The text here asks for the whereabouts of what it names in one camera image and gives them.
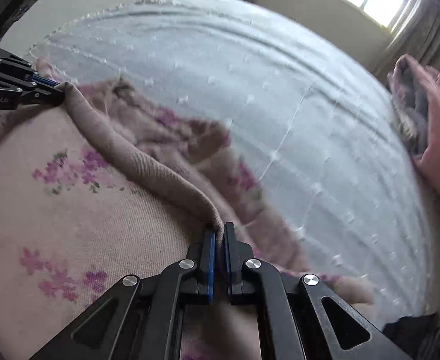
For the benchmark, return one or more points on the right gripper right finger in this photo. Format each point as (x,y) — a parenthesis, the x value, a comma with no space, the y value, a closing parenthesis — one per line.
(299,317)

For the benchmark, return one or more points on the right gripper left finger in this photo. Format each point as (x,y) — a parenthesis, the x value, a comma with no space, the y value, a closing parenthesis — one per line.
(140,318)

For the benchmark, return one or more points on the pink floral quilted garment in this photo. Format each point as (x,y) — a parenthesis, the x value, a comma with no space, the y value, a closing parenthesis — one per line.
(110,184)

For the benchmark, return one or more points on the black clothing pile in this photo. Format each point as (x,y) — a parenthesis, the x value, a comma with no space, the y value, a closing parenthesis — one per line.
(419,337)

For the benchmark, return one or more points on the grey tufted bedspread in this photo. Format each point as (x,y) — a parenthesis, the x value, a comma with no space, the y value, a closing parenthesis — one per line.
(315,128)

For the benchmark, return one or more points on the pink grey folded blanket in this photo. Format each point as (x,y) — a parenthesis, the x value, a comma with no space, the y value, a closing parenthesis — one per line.
(415,91)

